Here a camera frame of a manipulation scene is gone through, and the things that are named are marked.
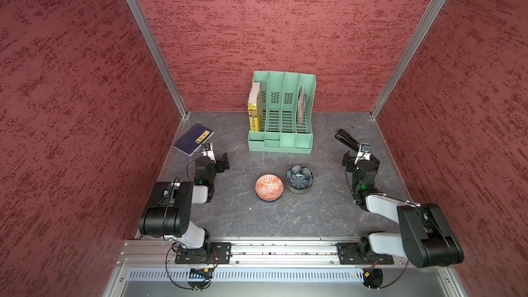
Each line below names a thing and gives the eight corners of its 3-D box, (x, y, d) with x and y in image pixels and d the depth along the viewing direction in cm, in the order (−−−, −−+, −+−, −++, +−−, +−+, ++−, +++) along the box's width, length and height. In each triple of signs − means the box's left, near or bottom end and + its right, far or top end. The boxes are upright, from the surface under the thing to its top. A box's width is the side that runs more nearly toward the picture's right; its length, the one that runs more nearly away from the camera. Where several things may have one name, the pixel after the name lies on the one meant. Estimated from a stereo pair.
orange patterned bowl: (268, 206, 87) (268, 200, 81) (253, 190, 91) (252, 183, 85) (284, 191, 91) (286, 184, 85) (270, 176, 96) (270, 169, 90)
